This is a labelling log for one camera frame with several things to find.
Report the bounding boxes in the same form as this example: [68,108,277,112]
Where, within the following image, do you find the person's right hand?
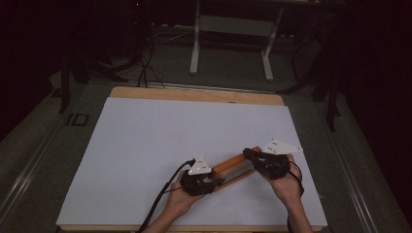
[258,153,304,212]

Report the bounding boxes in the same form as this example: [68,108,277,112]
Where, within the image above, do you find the person's left hand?
[164,179,209,218]

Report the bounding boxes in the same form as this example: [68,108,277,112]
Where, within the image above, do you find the white metal desk frame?
[189,0,287,83]

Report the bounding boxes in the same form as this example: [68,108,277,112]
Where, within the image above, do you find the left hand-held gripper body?
[179,154,225,197]

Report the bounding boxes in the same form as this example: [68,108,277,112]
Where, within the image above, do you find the long wooden box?
[211,146,264,192]

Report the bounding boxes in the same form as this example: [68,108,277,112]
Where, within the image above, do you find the white table mat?
[55,96,328,228]

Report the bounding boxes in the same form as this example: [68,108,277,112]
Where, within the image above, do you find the black metal stand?
[275,28,345,132]
[57,48,130,115]

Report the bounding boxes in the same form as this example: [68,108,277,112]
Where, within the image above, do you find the black floor cables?
[134,30,167,89]

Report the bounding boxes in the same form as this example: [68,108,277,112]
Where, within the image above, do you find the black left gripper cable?
[136,158,197,233]

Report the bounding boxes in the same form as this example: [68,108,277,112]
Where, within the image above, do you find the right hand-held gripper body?
[242,139,304,181]

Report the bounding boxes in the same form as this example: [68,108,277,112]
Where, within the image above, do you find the metal floor rail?
[319,103,382,233]
[0,116,67,224]

